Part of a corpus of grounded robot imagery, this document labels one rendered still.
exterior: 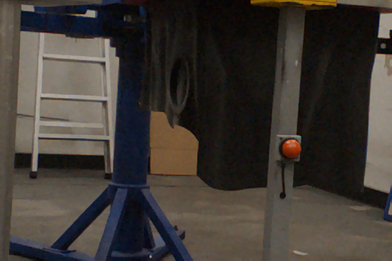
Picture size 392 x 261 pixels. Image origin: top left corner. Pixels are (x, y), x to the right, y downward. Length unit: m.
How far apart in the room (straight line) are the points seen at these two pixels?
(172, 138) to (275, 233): 4.96
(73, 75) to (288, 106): 4.95
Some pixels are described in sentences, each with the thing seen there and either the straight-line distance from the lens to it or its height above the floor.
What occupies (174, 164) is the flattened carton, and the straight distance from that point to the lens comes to 6.83.
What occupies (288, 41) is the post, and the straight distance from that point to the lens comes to 1.89.
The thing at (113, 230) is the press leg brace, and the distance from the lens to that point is 3.33.
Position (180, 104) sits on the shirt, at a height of 0.71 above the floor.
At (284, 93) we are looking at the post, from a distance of 1.89.
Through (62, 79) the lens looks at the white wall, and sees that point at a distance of 6.77.
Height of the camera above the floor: 0.81
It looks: 4 degrees down
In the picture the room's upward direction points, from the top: 4 degrees clockwise
